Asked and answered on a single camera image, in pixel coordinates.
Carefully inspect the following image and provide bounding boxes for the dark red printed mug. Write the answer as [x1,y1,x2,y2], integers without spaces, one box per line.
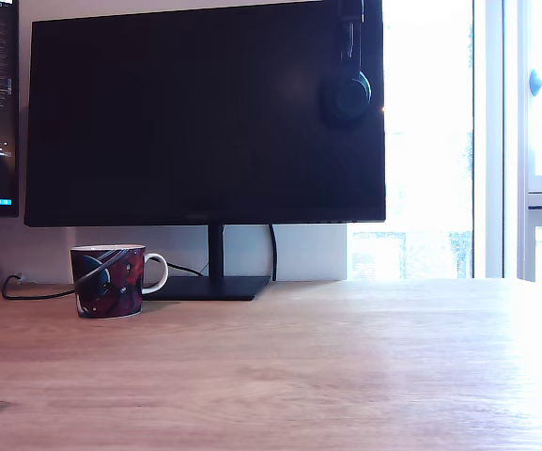
[70,243,170,319]

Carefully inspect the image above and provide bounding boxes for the black headphones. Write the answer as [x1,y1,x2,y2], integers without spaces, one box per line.
[319,0,374,124]

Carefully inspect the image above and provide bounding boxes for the large black monitor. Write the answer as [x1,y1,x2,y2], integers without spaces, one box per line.
[23,0,387,302]

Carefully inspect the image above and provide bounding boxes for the thick black cable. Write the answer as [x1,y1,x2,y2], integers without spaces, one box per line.
[0,273,77,301]

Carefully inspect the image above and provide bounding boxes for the white window frame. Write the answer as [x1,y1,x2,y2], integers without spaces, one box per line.
[472,0,542,283]

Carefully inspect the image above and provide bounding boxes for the thin black cable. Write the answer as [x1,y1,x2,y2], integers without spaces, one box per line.
[165,261,209,278]

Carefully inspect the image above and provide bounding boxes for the black monitor cable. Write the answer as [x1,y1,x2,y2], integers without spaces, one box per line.
[268,223,279,282]

